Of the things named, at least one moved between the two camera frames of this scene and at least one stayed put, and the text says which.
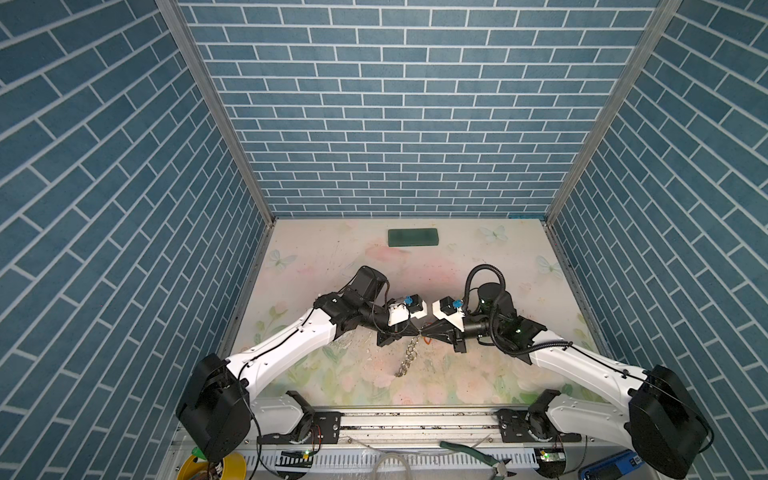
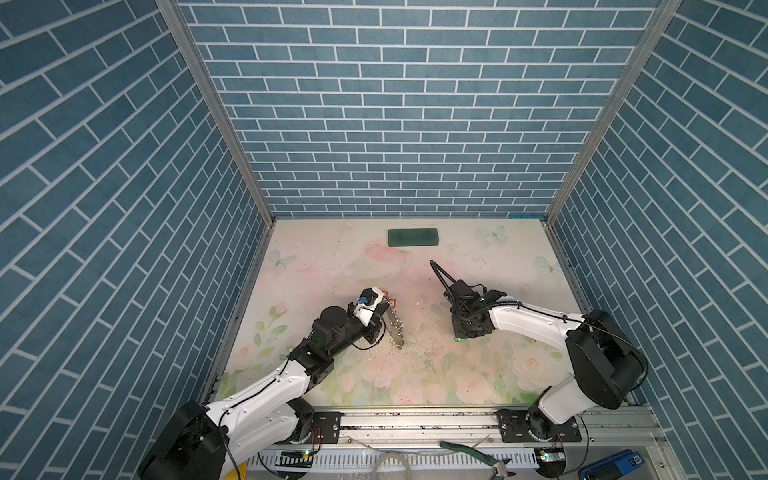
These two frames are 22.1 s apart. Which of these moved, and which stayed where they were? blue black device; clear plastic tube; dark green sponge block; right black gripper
Moved: right black gripper
Stayed: blue black device; clear plastic tube; dark green sponge block
